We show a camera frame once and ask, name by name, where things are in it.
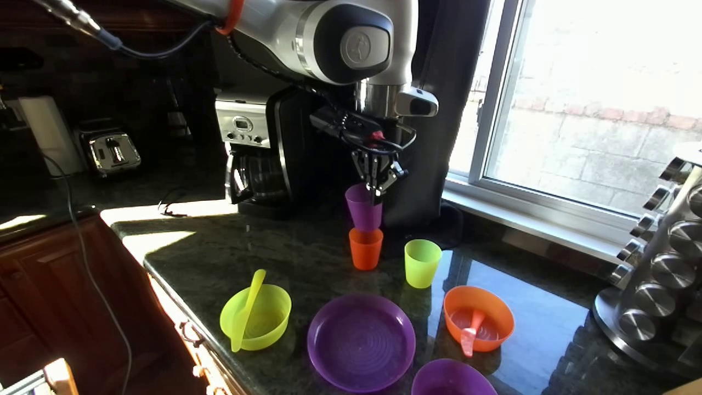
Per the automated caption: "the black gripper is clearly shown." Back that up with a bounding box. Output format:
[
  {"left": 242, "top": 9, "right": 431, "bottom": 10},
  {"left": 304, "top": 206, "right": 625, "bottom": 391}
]
[{"left": 307, "top": 106, "right": 420, "bottom": 203}]

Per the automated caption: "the purple plastic cup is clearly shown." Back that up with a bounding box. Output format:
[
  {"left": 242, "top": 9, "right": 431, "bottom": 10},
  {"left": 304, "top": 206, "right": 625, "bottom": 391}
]
[{"left": 344, "top": 181, "right": 384, "bottom": 233}]

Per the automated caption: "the green plastic cup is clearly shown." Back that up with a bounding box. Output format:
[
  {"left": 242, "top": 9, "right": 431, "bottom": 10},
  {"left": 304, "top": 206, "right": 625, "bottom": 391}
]
[{"left": 402, "top": 237, "right": 443, "bottom": 292}]

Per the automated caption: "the orange plastic cup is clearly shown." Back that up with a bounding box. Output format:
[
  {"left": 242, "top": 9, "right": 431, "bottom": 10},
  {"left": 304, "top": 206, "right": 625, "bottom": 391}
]
[{"left": 347, "top": 226, "right": 387, "bottom": 271}]

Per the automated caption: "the stainless steel coffee maker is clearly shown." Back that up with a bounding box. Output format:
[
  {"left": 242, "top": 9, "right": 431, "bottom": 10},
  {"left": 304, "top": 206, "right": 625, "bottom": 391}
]
[{"left": 213, "top": 87, "right": 347, "bottom": 209}]

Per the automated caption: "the dark curtain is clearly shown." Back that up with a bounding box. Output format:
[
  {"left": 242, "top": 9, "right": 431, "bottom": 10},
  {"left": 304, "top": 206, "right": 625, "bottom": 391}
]
[{"left": 306, "top": 0, "right": 491, "bottom": 237}]

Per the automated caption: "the purple plastic plate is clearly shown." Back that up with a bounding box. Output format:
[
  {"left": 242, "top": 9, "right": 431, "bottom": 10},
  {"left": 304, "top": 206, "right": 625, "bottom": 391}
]
[{"left": 306, "top": 292, "right": 420, "bottom": 395}]

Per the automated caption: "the green plastic bowl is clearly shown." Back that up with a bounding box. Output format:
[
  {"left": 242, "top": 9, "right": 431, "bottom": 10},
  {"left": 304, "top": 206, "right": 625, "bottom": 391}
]
[{"left": 218, "top": 284, "right": 295, "bottom": 356}]

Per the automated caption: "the orange plastic bowl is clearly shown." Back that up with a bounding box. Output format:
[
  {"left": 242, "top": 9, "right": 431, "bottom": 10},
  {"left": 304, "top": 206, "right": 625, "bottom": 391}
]
[{"left": 441, "top": 284, "right": 515, "bottom": 356}]

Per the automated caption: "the green plastic spoon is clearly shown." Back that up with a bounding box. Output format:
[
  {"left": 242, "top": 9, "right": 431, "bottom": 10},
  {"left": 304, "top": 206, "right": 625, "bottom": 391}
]
[{"left": 229, "top": 268, "right": 271, "bottom": 356}]

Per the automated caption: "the orange plastic spoon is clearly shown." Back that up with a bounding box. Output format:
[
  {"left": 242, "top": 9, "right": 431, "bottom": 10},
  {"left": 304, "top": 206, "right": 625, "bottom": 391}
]
[{"left": 459, "top": 310, "right": 490, "bottom": 360}]

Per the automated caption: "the purple plastic bowl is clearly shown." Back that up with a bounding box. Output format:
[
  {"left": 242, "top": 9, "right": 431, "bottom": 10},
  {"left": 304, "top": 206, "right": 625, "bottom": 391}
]
[{"left": 409, "top": 357, "right": 500, "bottom": 395}]

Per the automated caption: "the silver toaster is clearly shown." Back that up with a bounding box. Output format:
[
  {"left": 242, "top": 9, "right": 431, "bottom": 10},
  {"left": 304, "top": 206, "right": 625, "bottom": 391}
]
[{"left": 75, "top": 126, "right": 143, "bottom": 177}]

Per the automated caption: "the metal spice rack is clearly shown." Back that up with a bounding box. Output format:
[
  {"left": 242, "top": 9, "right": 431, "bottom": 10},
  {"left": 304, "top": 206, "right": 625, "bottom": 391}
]
[{"left": 590, "top": 149, "right": 702, "bottom": 380}]

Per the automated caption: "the white paper towel roll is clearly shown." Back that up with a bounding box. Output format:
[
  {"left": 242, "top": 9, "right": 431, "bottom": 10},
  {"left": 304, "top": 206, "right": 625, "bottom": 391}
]
[{"left": 17, "top": 95, "right": 84, "bottom": 177}]

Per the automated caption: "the brown wooden cabinet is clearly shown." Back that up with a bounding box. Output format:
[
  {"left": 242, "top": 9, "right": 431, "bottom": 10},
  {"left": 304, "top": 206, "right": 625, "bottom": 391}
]
[{"left": 0, "top": 210, "right": 248, "bottom": 395}]

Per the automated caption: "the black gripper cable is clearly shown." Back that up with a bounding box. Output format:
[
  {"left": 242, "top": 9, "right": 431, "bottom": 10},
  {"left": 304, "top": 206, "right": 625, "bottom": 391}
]
[{"left": 365, "top": 121, "right": 422, "bottom": 158}]

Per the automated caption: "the window with white frame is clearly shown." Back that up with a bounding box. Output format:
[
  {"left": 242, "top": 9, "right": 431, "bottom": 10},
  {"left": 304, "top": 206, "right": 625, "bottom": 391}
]
[{"left": 443, "top": 0, "right": 702, "bottom": 264}]

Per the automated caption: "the grey robot arm cable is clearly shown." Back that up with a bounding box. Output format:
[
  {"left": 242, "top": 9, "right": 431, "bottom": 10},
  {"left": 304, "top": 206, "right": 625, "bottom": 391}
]
[{"left": 30, "top": 0, "right": 221, "bottom": 62}]

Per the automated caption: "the thin white cable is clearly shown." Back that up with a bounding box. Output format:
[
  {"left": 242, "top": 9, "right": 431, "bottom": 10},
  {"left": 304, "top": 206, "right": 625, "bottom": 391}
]
[{"left": 41, "top": 153, "right": 138, "bottom": 395}]

